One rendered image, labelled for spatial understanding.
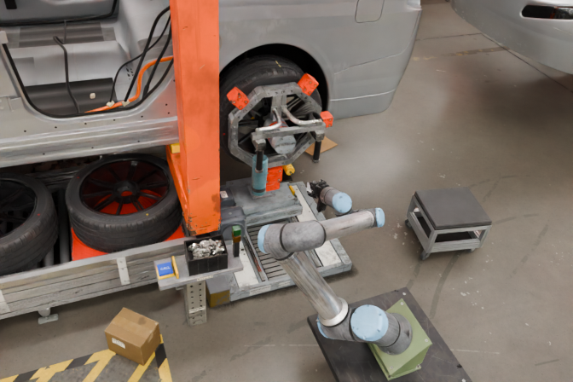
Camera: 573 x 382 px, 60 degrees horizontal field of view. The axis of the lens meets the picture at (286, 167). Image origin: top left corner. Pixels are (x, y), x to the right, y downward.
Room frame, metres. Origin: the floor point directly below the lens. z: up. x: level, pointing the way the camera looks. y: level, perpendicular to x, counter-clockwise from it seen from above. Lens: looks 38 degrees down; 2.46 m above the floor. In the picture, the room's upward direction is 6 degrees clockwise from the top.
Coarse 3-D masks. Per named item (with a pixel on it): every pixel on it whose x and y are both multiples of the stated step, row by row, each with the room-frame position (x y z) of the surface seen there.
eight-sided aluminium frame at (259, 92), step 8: (256, 88) 2.35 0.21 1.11; (264, 88) 2.36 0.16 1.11; (272, 88) 2.38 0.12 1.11; (280, 88) 2.36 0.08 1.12; (288, 88) 2.37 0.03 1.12; (296, 88) 2.39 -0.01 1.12; (248, 96) 2.32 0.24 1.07; (256, 96) 2.29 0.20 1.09; (264, 96) 2.31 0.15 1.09; (304, 96) 2.41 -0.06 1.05; (248, 104) 2.28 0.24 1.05; (312, 104) 2.44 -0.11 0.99; (232, 112) 2.29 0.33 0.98; (240, 112) 2.26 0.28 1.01; (320, 112) 2.46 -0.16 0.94; (232, 120) 2.24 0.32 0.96; (232, 128) 2.24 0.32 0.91; (232, 136) 2.24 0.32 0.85; (304, 136) 2.48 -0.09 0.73; (312, 136) 2.44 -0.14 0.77; (232, 144) 2.24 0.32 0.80; (296, 144) 2.46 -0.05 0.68; (304, 144) 2.43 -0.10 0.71; (232, 152) 2.24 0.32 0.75; (240, 152) 2.26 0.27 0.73; (296, 152) 2.41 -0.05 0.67; (248, 160) 2.30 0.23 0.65; (272, 160) 2.36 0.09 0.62; (280, 160) 2.37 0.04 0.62; (288, 160) 2.39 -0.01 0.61
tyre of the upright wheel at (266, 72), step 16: (240, 64) 2.53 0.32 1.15; (256, 64) 2.51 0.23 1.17; (272, 64) 2.52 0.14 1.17; (288, 64) 2.58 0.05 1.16; (224, 80) 2.46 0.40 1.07; (240, 80) 2.39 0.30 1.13; (256, 80) 2.38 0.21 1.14; (272, 80) 2.42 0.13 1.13; (288, 80) 2.46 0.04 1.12; (224, 96) 2.35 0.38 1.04; (320, 96) 2.57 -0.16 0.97; (224, 112) 2.31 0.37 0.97; (224, 128) 2.31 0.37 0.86; (224, 144) 2.31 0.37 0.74; (240, 160) 2.35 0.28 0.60
